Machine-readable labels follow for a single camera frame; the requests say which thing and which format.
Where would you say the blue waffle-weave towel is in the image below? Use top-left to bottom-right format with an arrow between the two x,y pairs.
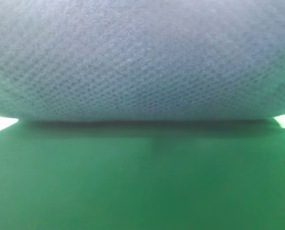
0,0 -> 285,121

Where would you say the green table cover cloth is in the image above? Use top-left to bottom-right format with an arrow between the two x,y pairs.
0,119 -> 285,230

